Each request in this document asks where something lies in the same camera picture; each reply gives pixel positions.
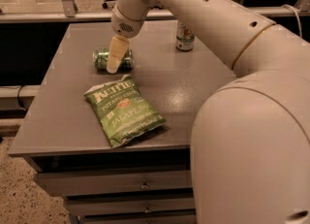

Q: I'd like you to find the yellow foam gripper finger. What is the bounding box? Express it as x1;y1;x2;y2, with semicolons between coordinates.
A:
107;35;129;74

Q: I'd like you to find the green soda can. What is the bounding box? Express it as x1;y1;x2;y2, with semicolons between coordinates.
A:
93;48;134;70

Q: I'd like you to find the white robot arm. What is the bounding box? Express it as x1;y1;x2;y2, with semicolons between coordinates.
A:
111;0;310;224

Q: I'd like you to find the white 7up soda can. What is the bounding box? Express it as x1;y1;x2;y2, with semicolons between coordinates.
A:
176;21;195;51

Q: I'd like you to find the green Kettle chips bag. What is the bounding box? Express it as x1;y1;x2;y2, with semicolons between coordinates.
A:
84;75;166;148

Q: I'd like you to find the grey drawer cabinet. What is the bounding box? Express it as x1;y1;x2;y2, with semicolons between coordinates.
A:
9;20;235;224

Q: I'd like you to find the metal railing frame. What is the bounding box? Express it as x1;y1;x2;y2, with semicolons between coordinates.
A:
0;0;310;24

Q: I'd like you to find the white cable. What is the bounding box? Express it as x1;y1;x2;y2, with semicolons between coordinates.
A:
281;4;304;39

